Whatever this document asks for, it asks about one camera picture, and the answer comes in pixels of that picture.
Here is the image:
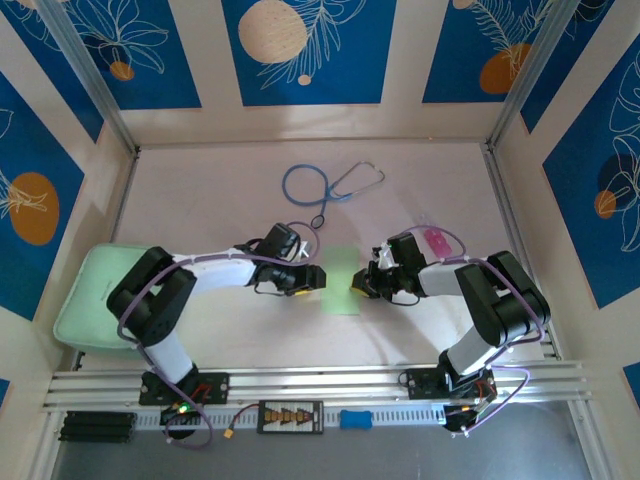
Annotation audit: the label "light green paper sheet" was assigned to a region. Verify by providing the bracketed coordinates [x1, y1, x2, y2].
[320, 244, 361, 316]

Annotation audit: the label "pink clear plastic box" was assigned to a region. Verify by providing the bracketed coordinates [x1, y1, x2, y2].
[417, 213, 454, 262]

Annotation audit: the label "blue stethoscope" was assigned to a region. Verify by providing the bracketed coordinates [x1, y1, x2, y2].
[281, 160, 387, 231]

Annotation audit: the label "blue bone-shaped block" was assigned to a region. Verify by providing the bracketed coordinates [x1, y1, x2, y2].
[339, 409, 373, 430]

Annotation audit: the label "black board yellow connectors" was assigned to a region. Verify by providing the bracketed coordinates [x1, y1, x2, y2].
[256, 400, 325, 435]

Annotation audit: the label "small black controller board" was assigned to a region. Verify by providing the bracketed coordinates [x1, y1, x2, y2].
[159, 399, 202, 444]
[442, 402, 482, 437]

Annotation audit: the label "mint green tray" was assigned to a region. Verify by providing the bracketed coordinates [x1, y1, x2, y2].
[53, 243, 166, 359]

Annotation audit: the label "black ribbed block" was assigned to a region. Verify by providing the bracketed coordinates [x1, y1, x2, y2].
[58, 410, 138, 444]

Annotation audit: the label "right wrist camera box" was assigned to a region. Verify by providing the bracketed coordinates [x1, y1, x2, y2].
[370, 243, 396, 274]

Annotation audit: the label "aluminium mounting rail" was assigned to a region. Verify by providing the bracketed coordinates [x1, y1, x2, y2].
[42, 360, 594, 414]

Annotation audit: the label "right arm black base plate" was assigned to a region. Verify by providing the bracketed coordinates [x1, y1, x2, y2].
[398, 368, 499, 401]

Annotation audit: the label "aluminium table side rail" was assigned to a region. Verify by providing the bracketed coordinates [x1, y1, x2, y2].
[480, 142, 564, 360]
[107, 147, 141, 246]

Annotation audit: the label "grey slotted cable duct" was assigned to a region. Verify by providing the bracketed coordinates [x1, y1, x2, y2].
[134, 405, 446, 431]

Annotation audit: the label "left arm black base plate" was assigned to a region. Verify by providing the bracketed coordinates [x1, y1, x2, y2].
[138, 372, 230, 406]

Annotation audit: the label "red wire yellow plug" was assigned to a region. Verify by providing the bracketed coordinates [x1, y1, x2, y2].
[222, 404, 261, 442]

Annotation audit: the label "aluminium corner post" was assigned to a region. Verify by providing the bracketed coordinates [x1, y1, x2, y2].
[37, 0, 140, 154]
[487, 0, 584, 149]

